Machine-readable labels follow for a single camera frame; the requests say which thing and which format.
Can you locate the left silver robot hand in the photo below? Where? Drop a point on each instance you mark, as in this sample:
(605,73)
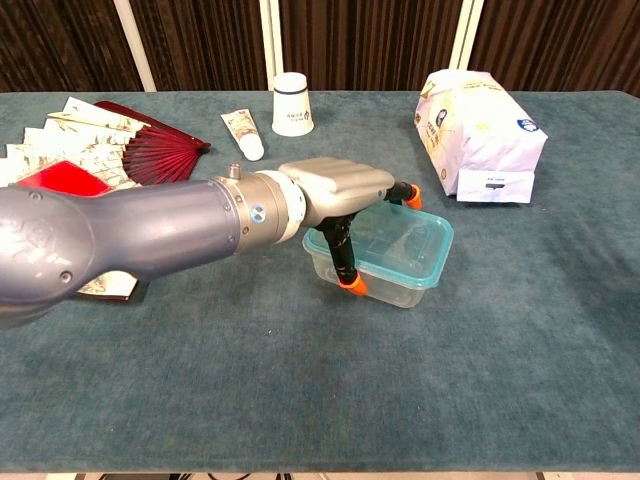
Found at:
(345,187)

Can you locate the teal container lid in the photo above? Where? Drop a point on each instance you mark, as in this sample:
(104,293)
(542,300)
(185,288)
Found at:
(410,240)

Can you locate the clear plastic container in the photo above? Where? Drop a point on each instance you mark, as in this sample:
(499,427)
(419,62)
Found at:
(395,295)

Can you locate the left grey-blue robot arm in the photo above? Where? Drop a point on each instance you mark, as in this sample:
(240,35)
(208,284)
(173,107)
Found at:
(150,225)

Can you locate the white upturned paper cup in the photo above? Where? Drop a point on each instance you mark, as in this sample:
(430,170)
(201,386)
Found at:
(292,107)

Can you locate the white printed cream tube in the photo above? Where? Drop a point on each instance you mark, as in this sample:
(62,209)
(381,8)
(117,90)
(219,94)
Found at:
(241,129)

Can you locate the white tissue pack bag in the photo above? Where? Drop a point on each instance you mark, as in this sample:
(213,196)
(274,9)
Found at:
(480,135)

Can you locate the dark brown pleated curtain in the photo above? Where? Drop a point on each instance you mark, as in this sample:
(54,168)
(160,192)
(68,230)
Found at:
(360,40)

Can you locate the teal table cloth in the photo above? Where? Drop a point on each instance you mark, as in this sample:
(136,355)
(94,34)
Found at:
(300,375)

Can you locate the painted paper folding fan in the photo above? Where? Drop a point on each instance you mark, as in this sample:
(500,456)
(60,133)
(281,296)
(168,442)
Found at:
(75,135)

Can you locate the red flat square case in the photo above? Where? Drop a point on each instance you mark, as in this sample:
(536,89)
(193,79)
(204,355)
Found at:
(70,180)

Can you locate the white double upright post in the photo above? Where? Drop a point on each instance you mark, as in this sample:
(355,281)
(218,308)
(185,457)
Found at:
(269,40)

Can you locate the white post with dark stripe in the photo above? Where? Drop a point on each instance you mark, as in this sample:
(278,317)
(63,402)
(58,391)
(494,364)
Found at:
(466,35)

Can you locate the white slanted post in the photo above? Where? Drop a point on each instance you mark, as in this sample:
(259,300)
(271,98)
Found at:
(135,45)

